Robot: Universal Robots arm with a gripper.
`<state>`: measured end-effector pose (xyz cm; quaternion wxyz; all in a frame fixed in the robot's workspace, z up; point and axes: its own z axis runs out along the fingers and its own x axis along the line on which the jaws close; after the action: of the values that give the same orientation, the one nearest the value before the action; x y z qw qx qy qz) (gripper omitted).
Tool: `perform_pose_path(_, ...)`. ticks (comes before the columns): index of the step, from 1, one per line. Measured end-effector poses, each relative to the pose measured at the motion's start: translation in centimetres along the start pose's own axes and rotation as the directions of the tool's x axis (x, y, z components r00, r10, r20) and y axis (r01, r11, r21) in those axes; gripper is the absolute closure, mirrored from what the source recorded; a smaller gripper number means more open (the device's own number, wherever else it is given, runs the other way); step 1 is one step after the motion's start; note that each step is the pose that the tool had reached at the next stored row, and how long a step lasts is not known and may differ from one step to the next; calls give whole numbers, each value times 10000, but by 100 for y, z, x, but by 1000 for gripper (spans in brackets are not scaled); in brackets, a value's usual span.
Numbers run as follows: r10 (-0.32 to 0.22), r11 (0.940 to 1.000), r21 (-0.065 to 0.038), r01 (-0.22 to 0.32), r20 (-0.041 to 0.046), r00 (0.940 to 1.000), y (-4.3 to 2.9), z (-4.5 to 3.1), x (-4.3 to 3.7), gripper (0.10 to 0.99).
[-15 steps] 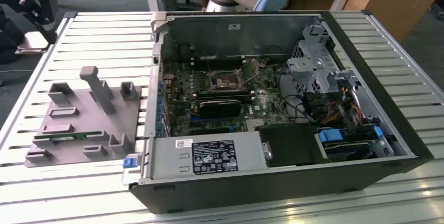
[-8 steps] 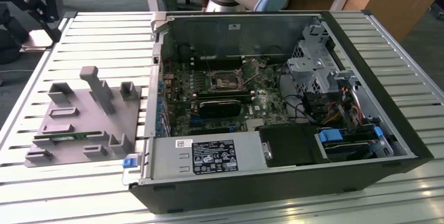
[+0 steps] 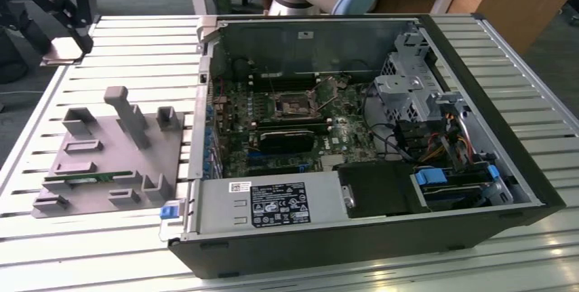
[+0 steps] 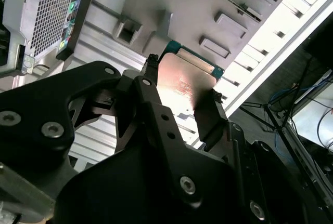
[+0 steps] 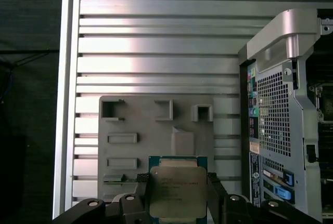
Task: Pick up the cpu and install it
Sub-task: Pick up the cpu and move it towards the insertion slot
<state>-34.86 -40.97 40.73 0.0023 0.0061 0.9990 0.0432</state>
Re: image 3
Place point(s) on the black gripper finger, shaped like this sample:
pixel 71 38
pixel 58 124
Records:
pixel 83 11
pixel 36 27

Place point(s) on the silver CPU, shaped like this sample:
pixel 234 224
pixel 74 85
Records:
pixel 60 53

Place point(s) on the thin metal locking lever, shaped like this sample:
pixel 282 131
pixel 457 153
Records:
pixel 271 83

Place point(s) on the CPU socket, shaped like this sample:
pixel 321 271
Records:
pixel 294 104

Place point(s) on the grey parts rack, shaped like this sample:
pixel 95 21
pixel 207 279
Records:
pixel 118 166

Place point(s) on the green RAM stick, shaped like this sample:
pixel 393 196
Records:
pixel 106 177

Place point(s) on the black graphics card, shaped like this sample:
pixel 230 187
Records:
pixel 285 141

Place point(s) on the blue case latch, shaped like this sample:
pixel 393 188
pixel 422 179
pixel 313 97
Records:
pixel 168 212

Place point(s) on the grey power supply unit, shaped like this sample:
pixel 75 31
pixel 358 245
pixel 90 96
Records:
pixel 217 210

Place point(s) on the green motherboard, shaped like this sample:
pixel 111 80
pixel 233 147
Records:
pixel 349 132

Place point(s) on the silver chipset heatsink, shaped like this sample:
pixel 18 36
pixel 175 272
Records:
pixel 333 163

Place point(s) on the metal drive cage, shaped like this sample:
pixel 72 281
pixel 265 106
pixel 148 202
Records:
pixel 407 85

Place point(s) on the black plastic shroud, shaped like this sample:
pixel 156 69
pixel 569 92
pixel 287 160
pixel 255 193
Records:
pixel 385 187

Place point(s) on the black open PC case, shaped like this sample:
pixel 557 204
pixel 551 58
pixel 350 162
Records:
pixel 317 254

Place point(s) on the hard disk in blue carrier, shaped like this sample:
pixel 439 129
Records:
pixel 430 177

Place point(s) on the wooden cabinet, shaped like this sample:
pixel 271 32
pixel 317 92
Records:
pixel 521 0

